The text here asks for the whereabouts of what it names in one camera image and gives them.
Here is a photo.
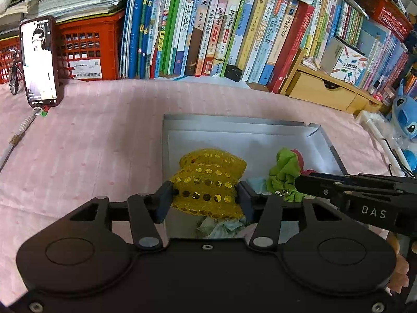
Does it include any miniature black bicycle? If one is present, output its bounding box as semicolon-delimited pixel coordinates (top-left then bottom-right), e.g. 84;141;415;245
8;49;25;96

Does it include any grey cardboard box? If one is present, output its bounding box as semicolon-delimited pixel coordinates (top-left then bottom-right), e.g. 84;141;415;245
162;114;348;239

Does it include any smartphone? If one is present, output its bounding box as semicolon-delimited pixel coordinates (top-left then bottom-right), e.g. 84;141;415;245
19;16;62;109

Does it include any person's right hand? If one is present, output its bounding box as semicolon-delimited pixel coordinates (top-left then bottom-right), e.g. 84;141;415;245
387;233;410;294

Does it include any black cable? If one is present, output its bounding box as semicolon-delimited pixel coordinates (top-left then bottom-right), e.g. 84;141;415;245
381;137;417;178

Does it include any row of upright books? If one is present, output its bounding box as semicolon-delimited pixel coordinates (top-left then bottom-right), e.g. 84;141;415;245
120;0;316;93

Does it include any white pencil print box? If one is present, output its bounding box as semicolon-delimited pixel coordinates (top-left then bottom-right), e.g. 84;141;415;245
321;37;371;87

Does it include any green plaid scrunchie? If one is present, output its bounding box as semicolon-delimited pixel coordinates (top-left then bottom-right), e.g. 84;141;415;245
195;217;252;239

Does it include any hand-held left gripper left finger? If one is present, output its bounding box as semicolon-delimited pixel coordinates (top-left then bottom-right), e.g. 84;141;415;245
68;181;174;251

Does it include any row of blue purple books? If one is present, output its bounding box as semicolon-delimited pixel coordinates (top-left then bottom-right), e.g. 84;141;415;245
358;20;412;105

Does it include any row of thin picture books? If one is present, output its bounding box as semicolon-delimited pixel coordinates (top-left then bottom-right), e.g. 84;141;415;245
303;0;370;60

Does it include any white charging cable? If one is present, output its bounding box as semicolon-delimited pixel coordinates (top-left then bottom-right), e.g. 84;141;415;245
0;106;49;173

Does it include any white tube stand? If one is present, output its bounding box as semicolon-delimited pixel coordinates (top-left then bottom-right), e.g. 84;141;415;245
357;110;412;175

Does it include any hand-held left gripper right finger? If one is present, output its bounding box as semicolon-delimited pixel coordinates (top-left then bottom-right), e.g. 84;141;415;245
237;181;343;251

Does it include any green scrunchie with bell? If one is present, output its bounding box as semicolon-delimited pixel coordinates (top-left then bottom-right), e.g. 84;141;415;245
266;148;314;203

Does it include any blue alien plush toy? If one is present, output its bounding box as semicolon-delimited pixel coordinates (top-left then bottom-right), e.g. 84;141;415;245
391;83;417;173

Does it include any red plastic basket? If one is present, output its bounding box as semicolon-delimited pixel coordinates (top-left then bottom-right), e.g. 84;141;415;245
357;0;414;43

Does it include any pink scrunchie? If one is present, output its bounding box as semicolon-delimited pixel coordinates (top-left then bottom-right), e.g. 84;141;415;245
291;149;307;174

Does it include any yellow sequin scrunchie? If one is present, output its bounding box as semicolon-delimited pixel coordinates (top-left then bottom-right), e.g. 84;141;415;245
169;149;247;219

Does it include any pink striped tablecloth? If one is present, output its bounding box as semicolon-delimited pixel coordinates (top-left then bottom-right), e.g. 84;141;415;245
0;79;406;304

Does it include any red plastic crate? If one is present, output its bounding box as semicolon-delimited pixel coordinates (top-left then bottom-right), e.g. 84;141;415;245
0;10;126;85

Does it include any small black box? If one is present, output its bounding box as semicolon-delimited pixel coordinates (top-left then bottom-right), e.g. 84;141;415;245
225;64;243;82

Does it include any wooden drawer organizer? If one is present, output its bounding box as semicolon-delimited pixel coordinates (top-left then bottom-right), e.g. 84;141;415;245
279;47;385;115

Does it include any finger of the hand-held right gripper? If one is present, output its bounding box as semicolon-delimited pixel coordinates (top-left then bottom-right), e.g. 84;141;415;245
295;174;351;210
308;171;417;191

